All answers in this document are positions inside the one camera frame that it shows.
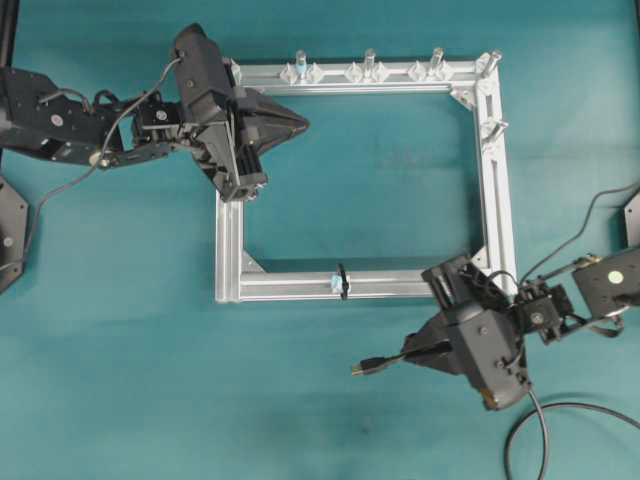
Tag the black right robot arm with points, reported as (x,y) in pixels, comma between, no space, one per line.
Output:
(577,296)

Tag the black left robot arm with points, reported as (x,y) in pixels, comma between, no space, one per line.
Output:
(44,121)

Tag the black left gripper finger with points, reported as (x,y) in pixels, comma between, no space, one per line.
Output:
(263,111)
(261,135)

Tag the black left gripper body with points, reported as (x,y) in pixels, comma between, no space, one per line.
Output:
(207,98)

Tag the black vertical rail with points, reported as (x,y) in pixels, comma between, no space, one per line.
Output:
(9,14)

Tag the right metal post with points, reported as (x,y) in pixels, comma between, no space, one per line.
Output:
(436,63)

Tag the aluminium extrusion frame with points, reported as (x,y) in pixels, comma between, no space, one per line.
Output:
(238,277)

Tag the middle metal post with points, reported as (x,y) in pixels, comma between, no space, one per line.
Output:
(369,64)

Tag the metal post with blue tape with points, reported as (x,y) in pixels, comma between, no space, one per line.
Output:
(301,65)

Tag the corner metal post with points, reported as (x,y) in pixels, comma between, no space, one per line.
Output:
(492,62)

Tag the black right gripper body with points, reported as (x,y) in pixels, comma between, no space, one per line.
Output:
(482,334)

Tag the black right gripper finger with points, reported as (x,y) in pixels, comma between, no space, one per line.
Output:
(446,362)
(431,338)

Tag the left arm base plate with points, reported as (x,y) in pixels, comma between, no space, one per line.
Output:
(14,218)

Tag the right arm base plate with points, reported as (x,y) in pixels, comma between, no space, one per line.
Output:
(631,215)

